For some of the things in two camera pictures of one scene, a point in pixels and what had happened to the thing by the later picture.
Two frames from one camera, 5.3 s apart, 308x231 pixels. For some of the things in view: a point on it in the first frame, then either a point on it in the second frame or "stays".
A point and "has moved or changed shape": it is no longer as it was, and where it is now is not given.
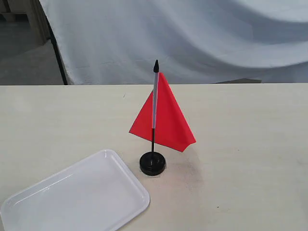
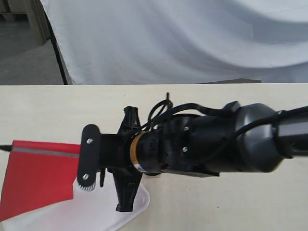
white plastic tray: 98,193 stays
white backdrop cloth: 194,42 stays
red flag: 161,119 has moved or changed shape
